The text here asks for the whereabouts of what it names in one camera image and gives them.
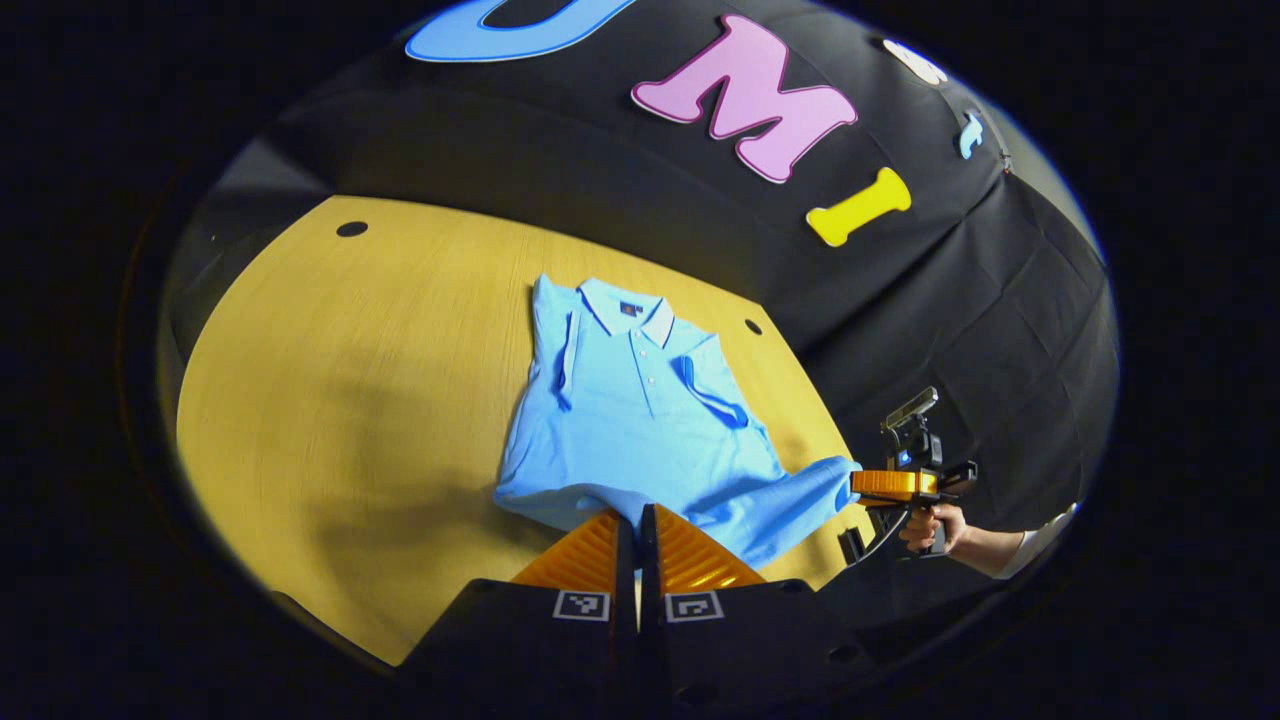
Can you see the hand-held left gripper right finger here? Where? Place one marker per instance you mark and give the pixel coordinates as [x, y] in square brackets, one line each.
[720, 640]

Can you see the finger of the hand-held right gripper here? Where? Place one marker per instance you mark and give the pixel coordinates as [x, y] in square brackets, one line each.
[895, 485]

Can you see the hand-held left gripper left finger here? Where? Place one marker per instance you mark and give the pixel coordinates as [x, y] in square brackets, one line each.
[560, 640]

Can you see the light blue T-shirt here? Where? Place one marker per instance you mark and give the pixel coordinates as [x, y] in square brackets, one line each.
[640, 420]

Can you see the black backdrop cloth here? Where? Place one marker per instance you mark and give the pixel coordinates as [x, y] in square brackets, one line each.
[1000, 300]

